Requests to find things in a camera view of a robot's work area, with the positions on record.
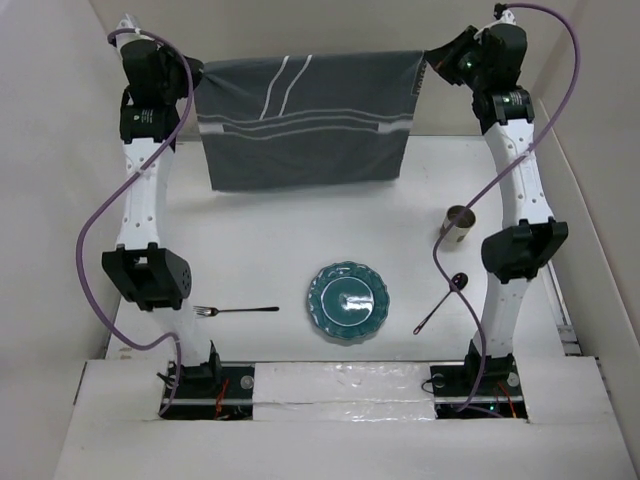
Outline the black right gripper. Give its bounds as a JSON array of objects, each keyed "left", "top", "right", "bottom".
[{"left": 427, "top": 23, "right": 491, "bottom": 90}]

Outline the grey striped cloth placemat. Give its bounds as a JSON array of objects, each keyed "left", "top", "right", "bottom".
[{"left": 195, "top": 50, "right": 424, "bottom": 192}]

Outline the teal ceramic plate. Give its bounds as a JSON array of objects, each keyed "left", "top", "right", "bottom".
[{"left": 306, "top": 261, "right": 390, "bottom": 343}]

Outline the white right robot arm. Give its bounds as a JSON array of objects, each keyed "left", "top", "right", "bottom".
[{"left": 425, "top": 5, "right": 568, "bottom": 394}]

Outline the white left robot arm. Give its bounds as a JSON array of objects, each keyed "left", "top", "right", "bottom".
[{"left": 102, "top": 15, "right": 223, "bottom": 397}]

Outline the dark metal spoon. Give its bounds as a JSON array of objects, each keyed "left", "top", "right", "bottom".
[{"left": 412, "top": 272, "right": 469, "bottom": 335}]

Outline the silver metal fork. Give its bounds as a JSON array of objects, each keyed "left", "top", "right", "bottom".
[{"left": 193, "top": 306, "right": 280, "bottom": 317}]

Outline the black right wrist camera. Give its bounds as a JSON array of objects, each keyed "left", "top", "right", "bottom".
[{"left": 481, "top": 24, "right": 528, "bottom": 88}]

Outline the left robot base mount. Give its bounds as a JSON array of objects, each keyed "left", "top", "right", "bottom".
[{"left": 157, "top": 345, "right": 256, "bottom": 421}]

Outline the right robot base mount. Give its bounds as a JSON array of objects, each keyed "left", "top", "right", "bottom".
[{"left": 421, "top": 361, "right": 528, "bottom": 420}]

